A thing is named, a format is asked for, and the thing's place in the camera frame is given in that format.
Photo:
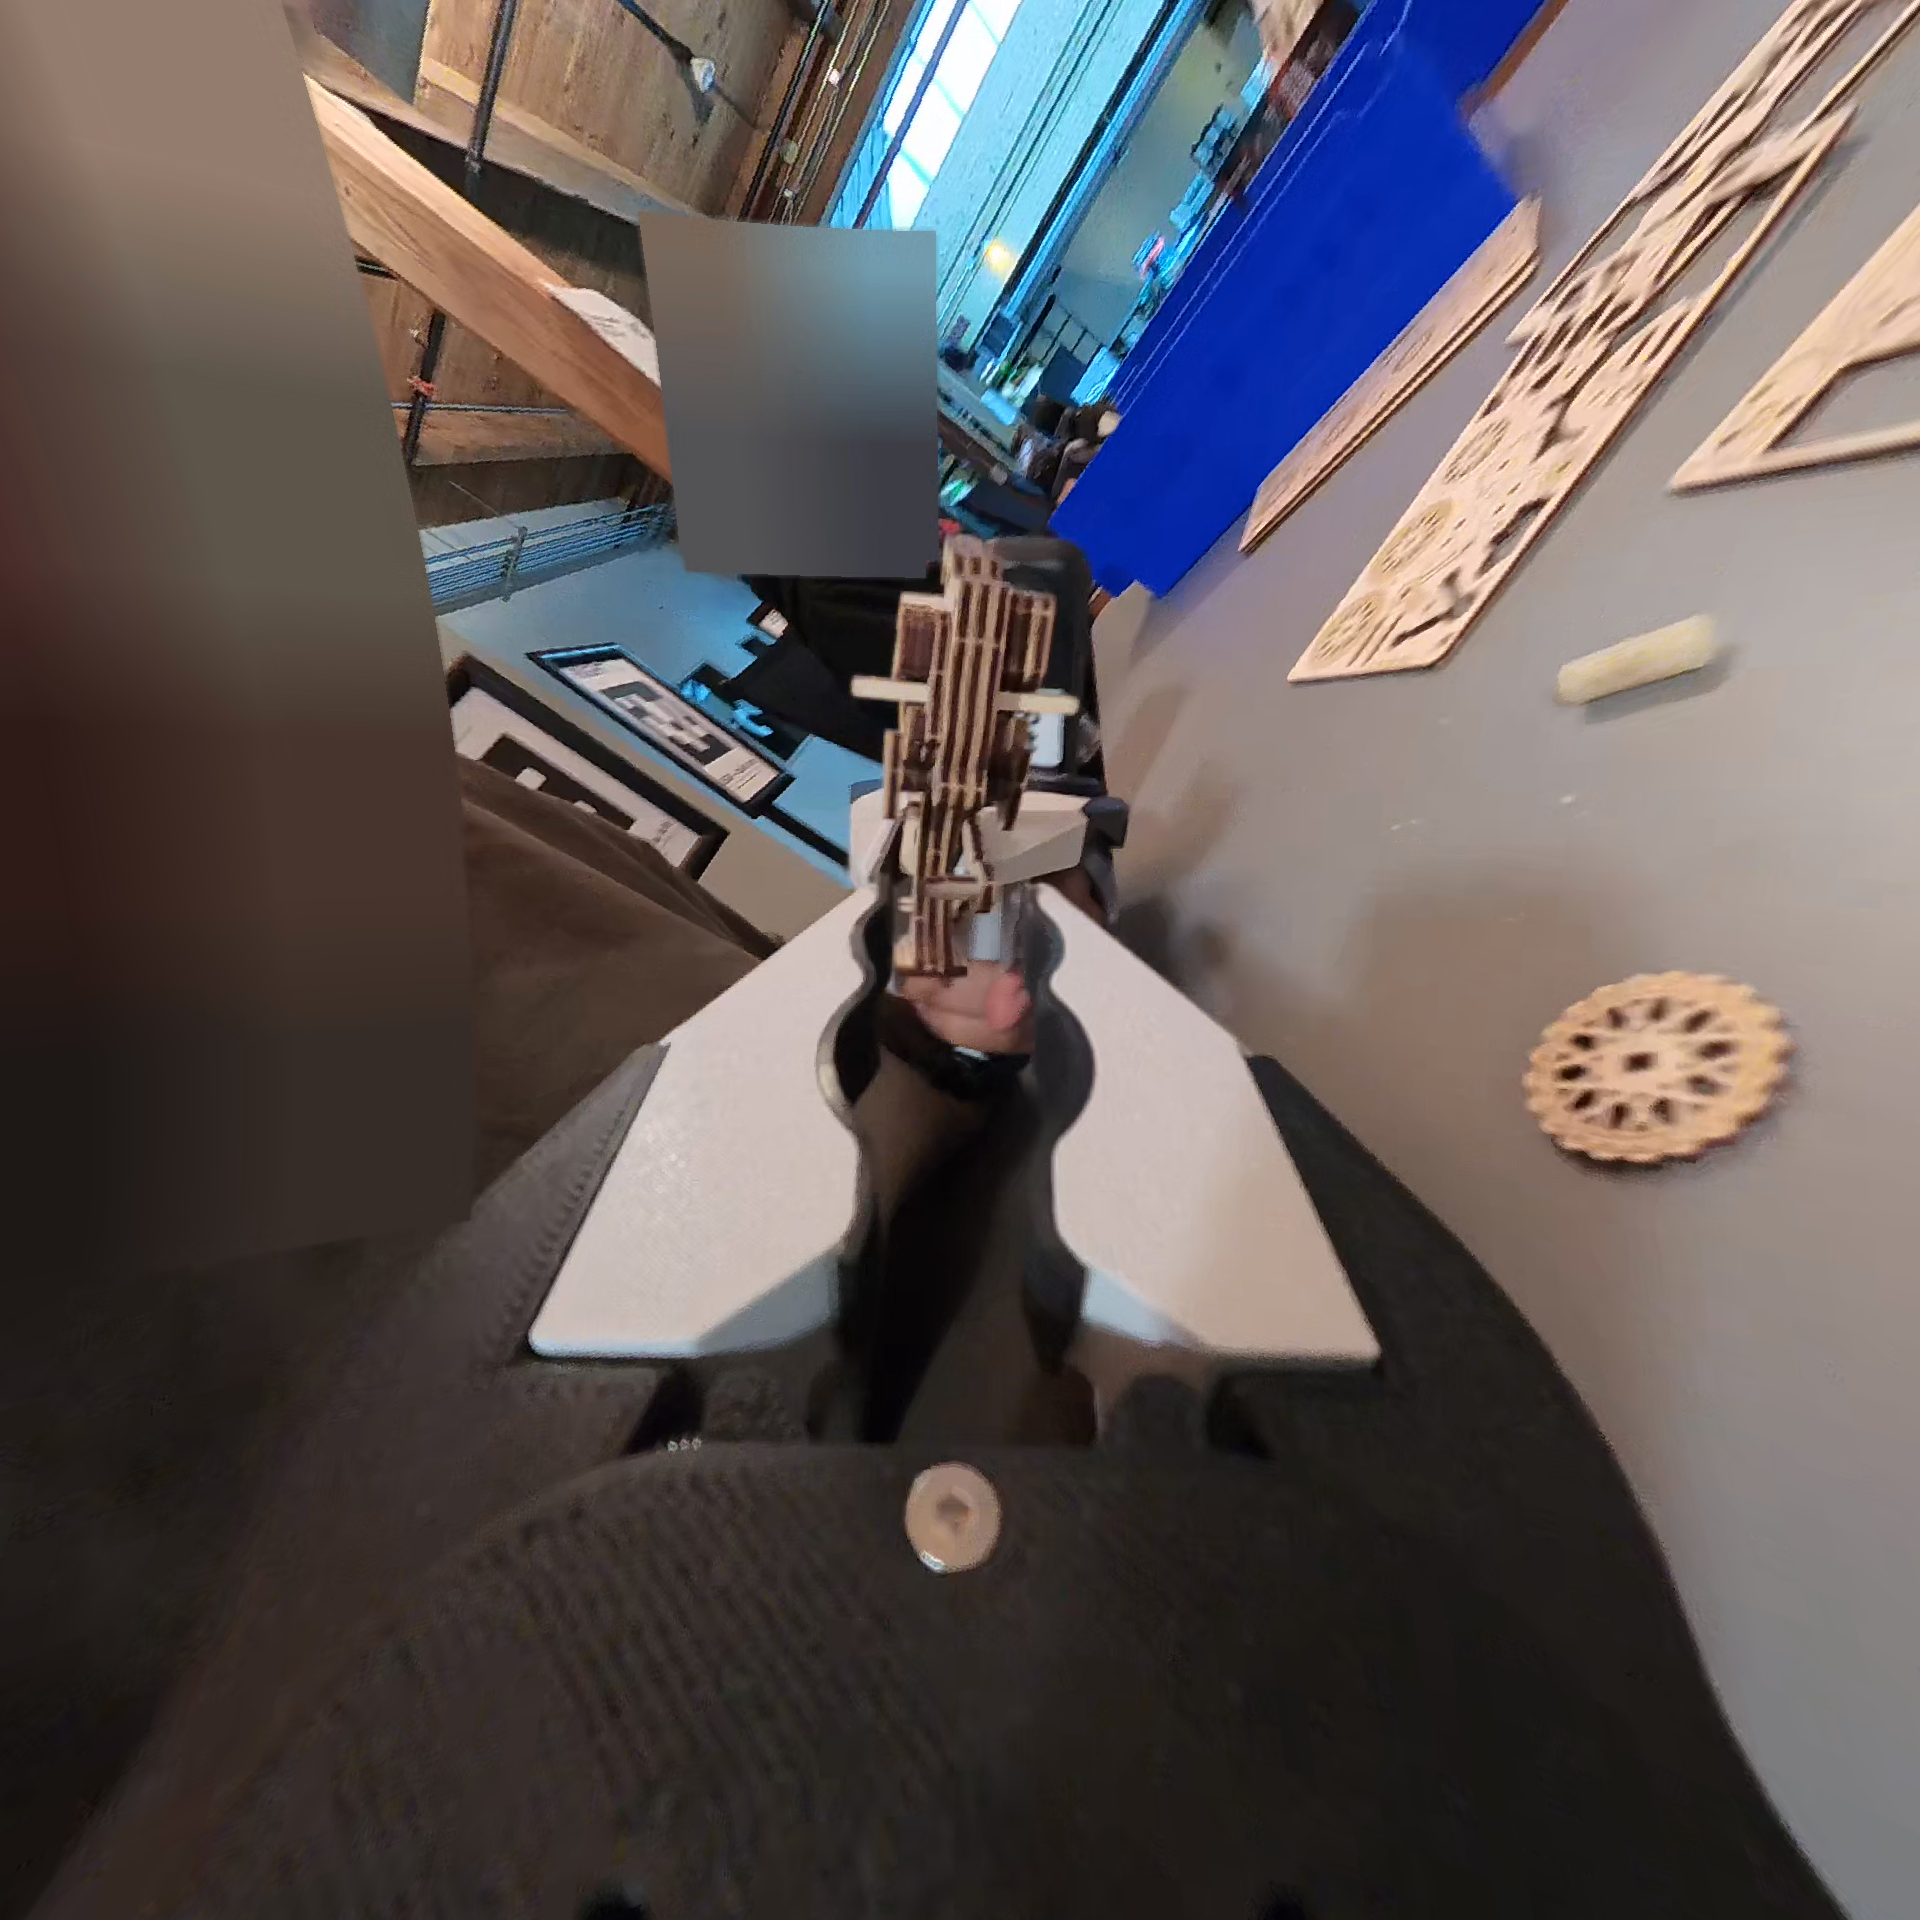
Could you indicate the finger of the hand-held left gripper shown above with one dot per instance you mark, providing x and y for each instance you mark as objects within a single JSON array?
[
  {"x": 873, "y": 835},
  {"x": 1040, "y": 845}
]

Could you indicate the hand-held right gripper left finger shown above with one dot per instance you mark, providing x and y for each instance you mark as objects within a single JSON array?
[{"x": 707, "y": 1198}]

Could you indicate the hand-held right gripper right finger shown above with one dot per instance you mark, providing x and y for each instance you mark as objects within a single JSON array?
[{"x": 1197, "y": 1198}]

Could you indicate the assembled wooden vehicle model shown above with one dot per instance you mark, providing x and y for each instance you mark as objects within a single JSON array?
[{"x": 960, "y": 719}]

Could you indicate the cream wax stick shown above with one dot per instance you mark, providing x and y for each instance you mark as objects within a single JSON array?
[{"x": 1632, "y": 658}]

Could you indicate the person's left hand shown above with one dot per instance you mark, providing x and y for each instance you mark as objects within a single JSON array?
[{"x": 968, "y": 1011}]

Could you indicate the black framed picture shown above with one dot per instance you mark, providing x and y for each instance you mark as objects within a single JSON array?
[
  {"x": 522, "y": 758},
  {"x": 659, "y": 719}
]

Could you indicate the wooden parts sheet with wheels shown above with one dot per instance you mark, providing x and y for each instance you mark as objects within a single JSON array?
[{"x": 1382, "y": 598}]

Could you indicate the stack of wooden sheets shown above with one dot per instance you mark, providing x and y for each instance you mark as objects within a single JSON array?
[{"x": 1394, "y": 373}]

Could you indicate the metal railing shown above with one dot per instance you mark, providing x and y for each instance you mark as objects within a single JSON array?
[{"x": 536, "y": 547}]

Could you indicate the wooden gear wheel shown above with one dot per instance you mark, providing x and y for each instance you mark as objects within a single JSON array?
[{"x": 1632, "y": 1068}]

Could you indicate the blue plastic bin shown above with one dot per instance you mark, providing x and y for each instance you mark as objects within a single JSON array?
[{"x": 1273, "y": 225}]

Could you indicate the wooden ceiling beam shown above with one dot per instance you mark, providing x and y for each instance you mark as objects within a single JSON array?
[{"x": 494, "y": 282}]

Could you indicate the wooden parts sheet round hole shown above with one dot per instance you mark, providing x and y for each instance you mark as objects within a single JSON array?
[{"x": 1723, "y": 464}]

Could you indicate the wooden parts sheet mostly empty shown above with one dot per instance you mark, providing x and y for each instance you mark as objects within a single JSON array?
[{"x": 1844, "y": 20}]

